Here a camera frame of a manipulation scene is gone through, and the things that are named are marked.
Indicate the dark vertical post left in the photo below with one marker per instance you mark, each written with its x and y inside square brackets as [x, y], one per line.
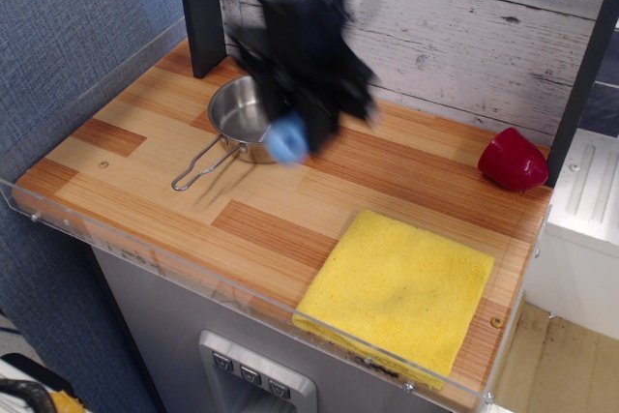
[205, 35]

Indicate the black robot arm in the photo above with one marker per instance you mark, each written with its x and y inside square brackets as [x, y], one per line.
[306, 73]

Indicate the yellow folded cloth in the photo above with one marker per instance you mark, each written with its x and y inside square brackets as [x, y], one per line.
[397, 294]

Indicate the blue handled grey spoon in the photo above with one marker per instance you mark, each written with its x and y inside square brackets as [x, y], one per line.
[286, 139]

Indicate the red plastic cup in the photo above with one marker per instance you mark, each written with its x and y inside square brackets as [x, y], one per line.
[513, 162]

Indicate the yellow black cables corner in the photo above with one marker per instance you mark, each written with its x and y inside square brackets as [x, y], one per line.
[27, 386]

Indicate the small steel pot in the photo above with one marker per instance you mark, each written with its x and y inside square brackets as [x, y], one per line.
[237, 113]

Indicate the clear acrylic guard rail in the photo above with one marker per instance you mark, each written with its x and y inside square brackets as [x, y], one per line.
[269, 255]

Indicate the dark vertical post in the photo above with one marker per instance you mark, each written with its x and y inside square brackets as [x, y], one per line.
[584, 81]
[205, 35]

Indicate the silver toy fridge cabinet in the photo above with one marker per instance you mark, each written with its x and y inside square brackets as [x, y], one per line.
[207, 353]

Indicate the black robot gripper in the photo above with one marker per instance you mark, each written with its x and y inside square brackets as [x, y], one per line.
[300, 61]

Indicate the dark vertical post right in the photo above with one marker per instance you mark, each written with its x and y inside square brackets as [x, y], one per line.
[584, 81]

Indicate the white toy sink unit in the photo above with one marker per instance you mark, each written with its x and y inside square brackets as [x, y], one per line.
[574, 271]

